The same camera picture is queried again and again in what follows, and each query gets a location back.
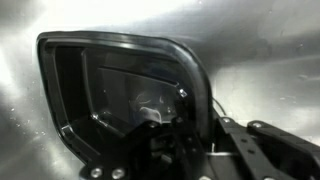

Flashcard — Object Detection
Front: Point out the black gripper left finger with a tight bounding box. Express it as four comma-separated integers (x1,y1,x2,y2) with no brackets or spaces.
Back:
78,118,214,180

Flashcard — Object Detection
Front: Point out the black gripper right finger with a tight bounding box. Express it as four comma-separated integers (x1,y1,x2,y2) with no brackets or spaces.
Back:
216,116,320,180

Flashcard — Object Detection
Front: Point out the black square plastic bowl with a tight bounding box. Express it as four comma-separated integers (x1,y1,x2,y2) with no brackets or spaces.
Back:
35,30,214,168

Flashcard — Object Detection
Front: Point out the stainless steel sink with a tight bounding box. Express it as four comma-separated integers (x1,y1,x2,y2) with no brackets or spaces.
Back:
0,0,320,180

